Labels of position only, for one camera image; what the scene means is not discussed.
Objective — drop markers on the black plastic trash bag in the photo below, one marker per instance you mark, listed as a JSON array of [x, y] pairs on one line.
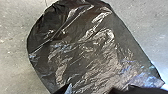
[[90, 50]]

